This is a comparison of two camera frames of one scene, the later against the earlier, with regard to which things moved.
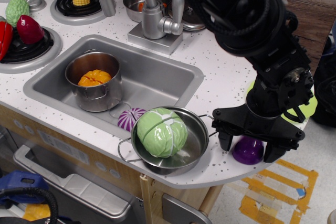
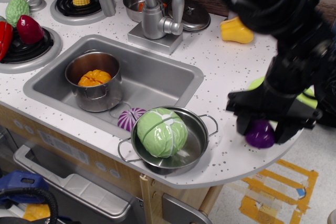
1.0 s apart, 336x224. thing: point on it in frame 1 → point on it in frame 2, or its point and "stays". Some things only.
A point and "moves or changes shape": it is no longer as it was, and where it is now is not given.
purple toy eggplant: (248, 150) moves or changes shape
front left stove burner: (24, 57) stays
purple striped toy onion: (127, 119) stays
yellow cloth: (32, 212) stays
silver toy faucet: (155, 30) stays
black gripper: (237, 119) → (290, 112)
